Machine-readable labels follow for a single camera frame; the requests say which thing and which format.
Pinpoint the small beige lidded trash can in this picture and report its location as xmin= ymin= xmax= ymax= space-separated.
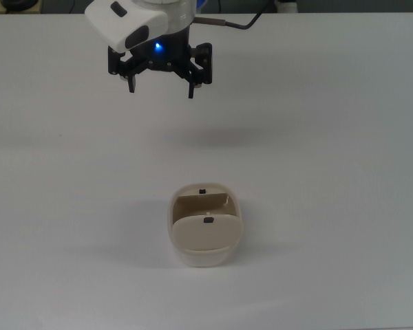
xmin=167 ymin=181 xmax=245 ymax=269

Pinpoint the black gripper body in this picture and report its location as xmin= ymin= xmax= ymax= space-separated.
xmin=129 ymin=26 xmax=194 ymax=73

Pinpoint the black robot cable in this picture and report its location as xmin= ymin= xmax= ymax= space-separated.
xmin=193 ymin=0 xmax=275 ymax=31

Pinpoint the dark background object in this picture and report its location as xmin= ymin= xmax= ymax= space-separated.
xmin=0 ymin=0 xmax=42 ymax=14

